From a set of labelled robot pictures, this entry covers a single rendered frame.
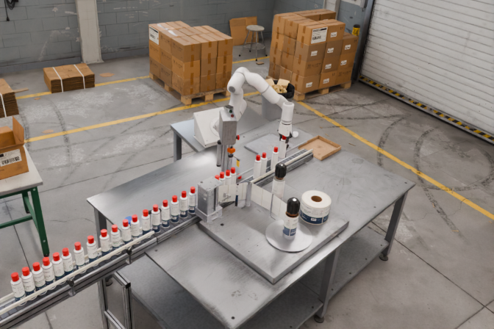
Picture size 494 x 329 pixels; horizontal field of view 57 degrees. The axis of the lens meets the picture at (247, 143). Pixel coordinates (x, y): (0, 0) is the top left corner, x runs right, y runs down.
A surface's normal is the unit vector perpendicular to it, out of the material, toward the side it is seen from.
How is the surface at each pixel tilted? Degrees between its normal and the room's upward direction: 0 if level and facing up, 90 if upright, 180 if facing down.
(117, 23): 90
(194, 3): 90
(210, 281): 0
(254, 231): 0
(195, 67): 90
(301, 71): 90
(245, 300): 0
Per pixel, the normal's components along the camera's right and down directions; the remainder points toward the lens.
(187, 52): 0.55, 0.45
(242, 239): 0.07, -0.86
